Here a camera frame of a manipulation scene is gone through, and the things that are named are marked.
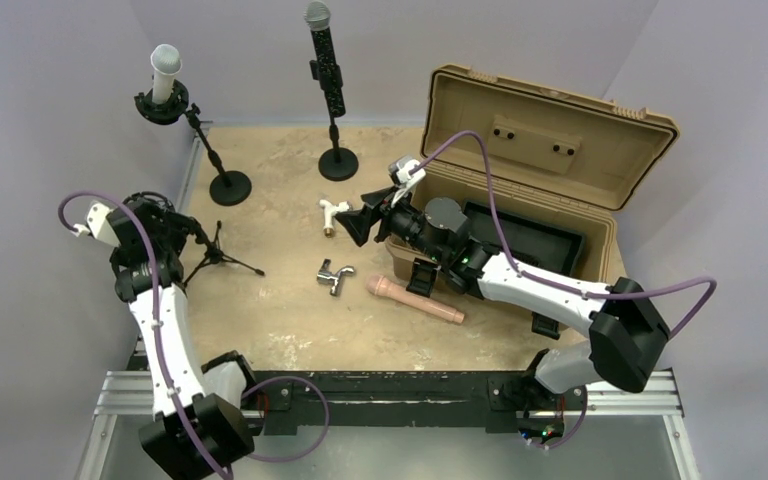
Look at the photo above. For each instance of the tan plastic tool case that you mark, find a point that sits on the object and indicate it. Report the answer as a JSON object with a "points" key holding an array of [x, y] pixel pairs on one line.
{"points": [[558, 157]]}

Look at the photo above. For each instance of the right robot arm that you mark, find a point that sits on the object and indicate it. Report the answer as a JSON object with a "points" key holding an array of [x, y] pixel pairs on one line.
{"points": [[624, 334]]}

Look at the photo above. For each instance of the black tray in case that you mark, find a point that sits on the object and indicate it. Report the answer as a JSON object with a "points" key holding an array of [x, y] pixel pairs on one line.
{"points": [[534, 242]]}

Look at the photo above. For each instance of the chrome metal faucet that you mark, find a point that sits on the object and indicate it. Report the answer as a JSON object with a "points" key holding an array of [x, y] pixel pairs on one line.
{"points": [[333, 279]]}

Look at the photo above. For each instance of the black round-base stand centre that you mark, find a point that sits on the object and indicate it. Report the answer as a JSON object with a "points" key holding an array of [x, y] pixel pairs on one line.
{"points": [[337, 163]]}

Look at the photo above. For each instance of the black round-base stand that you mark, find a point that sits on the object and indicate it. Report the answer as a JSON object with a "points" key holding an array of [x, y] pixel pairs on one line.
{"points": [[337, 163], [228, 187]]}

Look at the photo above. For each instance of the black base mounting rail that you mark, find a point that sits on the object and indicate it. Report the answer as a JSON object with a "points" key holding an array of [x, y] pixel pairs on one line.
{"points": [[494, 401]]}

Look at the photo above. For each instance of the black tripod microphone stand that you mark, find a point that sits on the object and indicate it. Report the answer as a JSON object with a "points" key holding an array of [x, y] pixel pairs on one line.
{"points": [[218, 255]]}

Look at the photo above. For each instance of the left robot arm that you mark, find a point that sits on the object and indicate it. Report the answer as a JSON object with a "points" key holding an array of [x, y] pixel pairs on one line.
{"points": [[198, 428]]}

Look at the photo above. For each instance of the white plastic faucet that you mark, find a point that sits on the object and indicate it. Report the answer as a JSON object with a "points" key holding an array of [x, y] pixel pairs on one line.
{"points": [[330, 210]]}

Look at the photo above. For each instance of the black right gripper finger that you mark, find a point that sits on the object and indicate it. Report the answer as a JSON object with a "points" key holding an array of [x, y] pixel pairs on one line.
{"points": [[358, 223], [376, 199]]}

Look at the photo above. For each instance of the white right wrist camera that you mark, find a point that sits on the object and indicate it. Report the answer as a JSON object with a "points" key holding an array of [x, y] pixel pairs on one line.
{"points": [[406, 173]]}

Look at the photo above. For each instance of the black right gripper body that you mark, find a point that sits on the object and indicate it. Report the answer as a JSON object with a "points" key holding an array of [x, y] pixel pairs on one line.
{"points": [[403, 220]]}

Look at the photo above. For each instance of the white silver microphone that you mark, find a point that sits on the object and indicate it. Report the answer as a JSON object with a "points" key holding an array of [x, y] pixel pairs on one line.
{"points": [[166, 63]]}

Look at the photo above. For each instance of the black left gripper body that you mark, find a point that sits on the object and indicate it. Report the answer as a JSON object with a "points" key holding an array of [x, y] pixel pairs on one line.
{"points": [[173, 230]]}

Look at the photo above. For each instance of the pink rose-gold microphone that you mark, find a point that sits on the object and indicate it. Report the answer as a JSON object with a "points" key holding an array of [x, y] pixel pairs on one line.
{"points": [[380, 286]]}

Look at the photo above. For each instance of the black speckled microphone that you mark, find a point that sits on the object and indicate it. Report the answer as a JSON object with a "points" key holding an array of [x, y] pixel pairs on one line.
{"points": [[326, 60]]}

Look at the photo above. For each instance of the black round-base stand left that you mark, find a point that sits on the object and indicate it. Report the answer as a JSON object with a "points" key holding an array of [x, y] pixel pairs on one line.
{"points": [[228, 187]]}

